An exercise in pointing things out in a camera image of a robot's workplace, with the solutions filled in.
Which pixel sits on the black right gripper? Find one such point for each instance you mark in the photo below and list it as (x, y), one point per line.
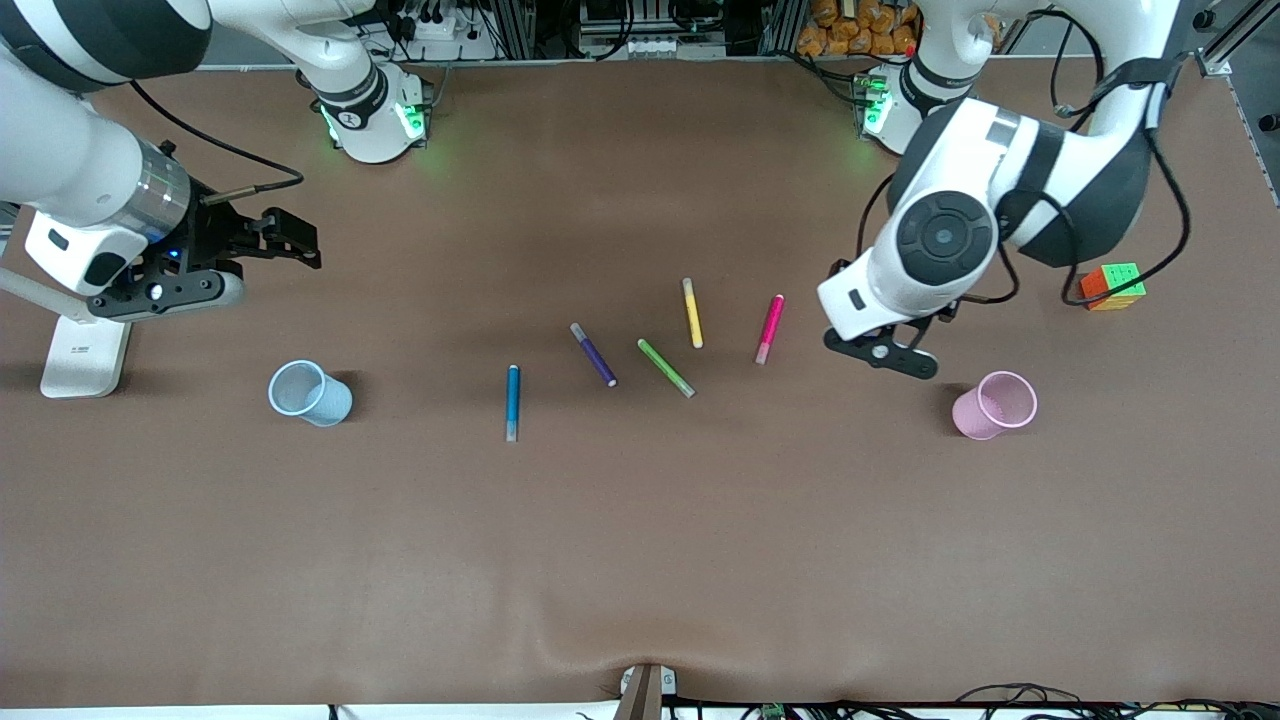
(213, 241)

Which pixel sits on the blue marker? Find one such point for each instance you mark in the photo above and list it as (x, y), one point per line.
(512, 400)

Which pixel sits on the pink marker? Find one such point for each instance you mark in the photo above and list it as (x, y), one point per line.
(771, 325)

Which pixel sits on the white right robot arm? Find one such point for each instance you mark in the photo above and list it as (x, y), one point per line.
(60, 150)

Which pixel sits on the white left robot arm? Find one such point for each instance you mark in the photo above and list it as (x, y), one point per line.
(980, 170)

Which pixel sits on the light blue mesh cup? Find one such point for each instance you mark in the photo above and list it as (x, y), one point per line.
(325, 405)

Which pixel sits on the white lamp stand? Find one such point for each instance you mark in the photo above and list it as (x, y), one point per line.
(85, 360)

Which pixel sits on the white power strip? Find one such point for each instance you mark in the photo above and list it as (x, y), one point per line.
(440, 28)

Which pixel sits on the purple marker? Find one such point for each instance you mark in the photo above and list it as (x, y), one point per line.
(594, 356)

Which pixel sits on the green marker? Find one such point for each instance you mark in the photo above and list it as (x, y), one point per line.
(665, 367)

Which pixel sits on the yellow marker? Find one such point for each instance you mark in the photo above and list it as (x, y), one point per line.
(692, 315)

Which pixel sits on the black electronics box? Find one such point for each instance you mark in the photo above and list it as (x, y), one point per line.
(650, 15)

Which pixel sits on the white connector strip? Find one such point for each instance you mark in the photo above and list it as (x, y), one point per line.
(670, 46)

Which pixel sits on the brown table cover cloth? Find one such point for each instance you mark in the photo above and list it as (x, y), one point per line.
(640, 550)

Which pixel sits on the orange packets pile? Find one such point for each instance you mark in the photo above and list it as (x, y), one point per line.
(850, 25)

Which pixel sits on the green terminal connector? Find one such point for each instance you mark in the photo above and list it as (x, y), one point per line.
(772, 712)

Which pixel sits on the pink mesh cup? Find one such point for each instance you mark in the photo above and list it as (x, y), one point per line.
(975, 415)

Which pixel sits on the colourful puzzle cube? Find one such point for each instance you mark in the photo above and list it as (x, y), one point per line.
(1118, 285)

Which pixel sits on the aluminium frame post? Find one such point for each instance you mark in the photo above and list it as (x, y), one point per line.
(515, 25)
(782, 25)

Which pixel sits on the brown camera mount post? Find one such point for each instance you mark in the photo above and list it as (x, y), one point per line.
(642, 695)

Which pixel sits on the silver corner bracket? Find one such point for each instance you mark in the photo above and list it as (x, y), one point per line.
(1214, 65)

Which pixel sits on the aluminium frame strut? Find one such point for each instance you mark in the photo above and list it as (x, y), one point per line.
(1240, 25)

